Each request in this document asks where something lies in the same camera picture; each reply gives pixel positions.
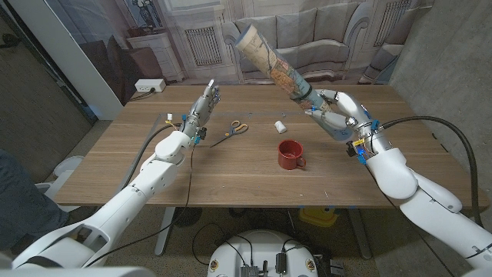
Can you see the black rubber band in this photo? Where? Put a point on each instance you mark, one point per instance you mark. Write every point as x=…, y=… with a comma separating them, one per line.
x=303, y=93

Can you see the printed living room backdrop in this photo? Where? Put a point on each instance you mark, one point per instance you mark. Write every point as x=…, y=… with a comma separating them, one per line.
x=326, y=38

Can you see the white power strip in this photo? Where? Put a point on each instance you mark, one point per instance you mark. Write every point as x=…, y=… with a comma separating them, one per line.
x=150, y=85

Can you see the grey table leg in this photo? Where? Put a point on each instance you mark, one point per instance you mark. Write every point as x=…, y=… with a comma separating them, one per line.
x=164, y=231
x=360, y=234

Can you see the person in blue jeans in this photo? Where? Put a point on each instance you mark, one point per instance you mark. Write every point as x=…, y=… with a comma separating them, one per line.
x=23, y=200

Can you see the paper map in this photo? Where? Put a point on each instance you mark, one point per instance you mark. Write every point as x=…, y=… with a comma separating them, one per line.
x=269, y=57

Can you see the yellow object under table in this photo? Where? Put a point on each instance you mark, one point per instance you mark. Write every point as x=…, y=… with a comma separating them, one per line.
x=317, y=217

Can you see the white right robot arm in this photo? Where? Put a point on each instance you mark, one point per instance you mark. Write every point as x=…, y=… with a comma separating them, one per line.
x=392, y=173

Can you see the black round floor object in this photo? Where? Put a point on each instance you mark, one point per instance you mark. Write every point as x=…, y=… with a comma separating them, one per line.
x=187, y=217

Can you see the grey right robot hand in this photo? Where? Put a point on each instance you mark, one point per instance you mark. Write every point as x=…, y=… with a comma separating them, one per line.
x=353, y=115

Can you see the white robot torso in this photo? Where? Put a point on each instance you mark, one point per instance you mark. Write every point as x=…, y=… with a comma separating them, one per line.
x=261, y=246

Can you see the small white roll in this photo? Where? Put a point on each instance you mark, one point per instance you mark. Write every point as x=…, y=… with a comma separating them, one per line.
x=280, y=127

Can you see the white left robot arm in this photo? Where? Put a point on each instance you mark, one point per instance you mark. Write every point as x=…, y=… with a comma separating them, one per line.
x=127, y=200

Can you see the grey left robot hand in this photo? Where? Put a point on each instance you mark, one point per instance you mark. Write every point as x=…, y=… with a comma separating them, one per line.
x=200, y=109

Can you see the red enamel mug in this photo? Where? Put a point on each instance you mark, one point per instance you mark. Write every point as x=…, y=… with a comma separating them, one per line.
x=286, y=161

